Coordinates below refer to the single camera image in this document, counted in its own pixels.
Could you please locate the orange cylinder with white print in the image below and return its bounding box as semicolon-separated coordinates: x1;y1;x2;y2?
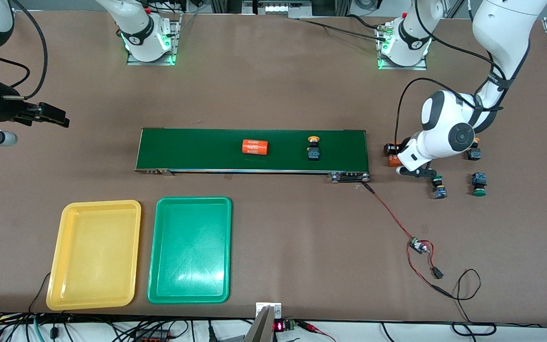
242;139;271;156
387;142;405;168

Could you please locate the green mushroom push button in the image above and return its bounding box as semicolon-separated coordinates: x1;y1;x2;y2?
430;175;448;200
472;172;488;197

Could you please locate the small motor controller board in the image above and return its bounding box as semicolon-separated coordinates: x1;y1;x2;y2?
409;237;431;255

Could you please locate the yellow plastic tray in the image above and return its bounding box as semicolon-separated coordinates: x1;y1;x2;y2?
46;200;142;311

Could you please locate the green conveyor belt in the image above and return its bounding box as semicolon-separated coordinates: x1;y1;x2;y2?
134;127;371;183

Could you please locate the red clip lead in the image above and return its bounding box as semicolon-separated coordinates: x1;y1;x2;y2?
297;321;337;342

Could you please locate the green plastic tray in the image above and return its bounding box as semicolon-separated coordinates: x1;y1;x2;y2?
147;197;233;304

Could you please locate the red black power strip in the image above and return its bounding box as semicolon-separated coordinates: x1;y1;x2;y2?
133;329;170;342

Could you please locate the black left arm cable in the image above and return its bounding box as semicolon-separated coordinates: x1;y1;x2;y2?
396;0;507;143

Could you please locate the red and black wire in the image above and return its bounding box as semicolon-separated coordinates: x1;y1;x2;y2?
360;182;440;289

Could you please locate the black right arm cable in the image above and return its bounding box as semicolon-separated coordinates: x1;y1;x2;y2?
0;0;48;100

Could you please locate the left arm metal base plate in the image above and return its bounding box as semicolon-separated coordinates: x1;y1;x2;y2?
379;56;427;71

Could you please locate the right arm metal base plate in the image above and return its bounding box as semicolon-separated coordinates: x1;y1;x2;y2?
127;19;181;66

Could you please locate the black cable to arm base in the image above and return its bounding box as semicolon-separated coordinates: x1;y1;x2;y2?
297;14;389;41

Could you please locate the thin black cable loop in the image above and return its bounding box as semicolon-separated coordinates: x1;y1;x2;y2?
434;269;497;337

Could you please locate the silver camera mount bracket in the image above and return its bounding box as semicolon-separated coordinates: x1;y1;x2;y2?
244;302;283;342

